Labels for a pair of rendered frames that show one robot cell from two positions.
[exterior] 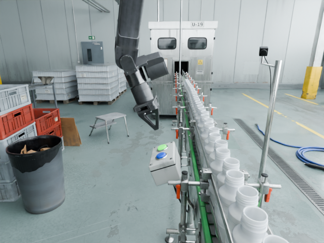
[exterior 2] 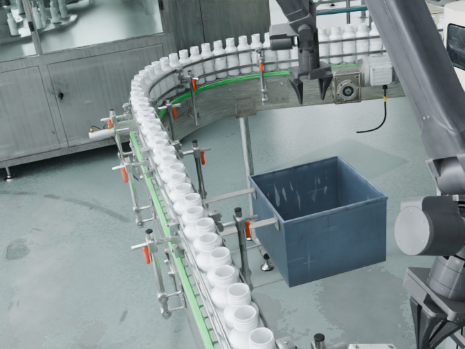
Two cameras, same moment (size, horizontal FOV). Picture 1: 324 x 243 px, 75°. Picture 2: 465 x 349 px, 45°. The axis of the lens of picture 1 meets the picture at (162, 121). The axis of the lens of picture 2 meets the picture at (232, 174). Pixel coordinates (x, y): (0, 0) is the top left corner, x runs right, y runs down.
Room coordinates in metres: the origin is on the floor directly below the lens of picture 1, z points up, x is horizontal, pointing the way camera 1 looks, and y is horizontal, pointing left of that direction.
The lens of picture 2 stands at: (1.13, -0.36, 1.75)
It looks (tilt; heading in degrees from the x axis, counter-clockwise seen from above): 26 degrees down; 163
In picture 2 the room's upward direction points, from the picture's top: 7 degrees counter-clockwise
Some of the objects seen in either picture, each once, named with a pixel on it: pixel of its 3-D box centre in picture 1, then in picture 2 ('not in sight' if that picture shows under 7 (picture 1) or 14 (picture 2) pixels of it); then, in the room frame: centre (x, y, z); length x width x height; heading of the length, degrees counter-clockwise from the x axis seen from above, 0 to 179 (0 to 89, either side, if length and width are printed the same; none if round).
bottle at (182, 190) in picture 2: not in sight; (188, 217); (-0.02, -0.14, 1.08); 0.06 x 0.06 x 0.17
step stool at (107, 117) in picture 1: (108, 125); not in sight; (3.68, 0.98, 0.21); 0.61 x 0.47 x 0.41; 50
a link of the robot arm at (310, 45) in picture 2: not in sight; (305, 37); (-0.23, 0.29, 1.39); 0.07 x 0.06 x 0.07; 60
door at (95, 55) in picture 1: (93, 64); not in sight; (10.42, 3.24, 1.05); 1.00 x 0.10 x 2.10; 87
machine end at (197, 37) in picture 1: (180, 72); not in sight; (5.48, -0.47, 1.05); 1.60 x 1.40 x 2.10; 177
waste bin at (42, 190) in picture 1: (41, 174); not in sight; (1.81, 1.17, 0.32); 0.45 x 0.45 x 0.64
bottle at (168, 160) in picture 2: not in sight; (174, 185); (-0.20, -0.13, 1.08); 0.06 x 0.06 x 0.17
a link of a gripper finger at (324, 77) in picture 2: not in sight; (316, 84); (-0.23, 0.32, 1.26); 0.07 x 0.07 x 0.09; 85
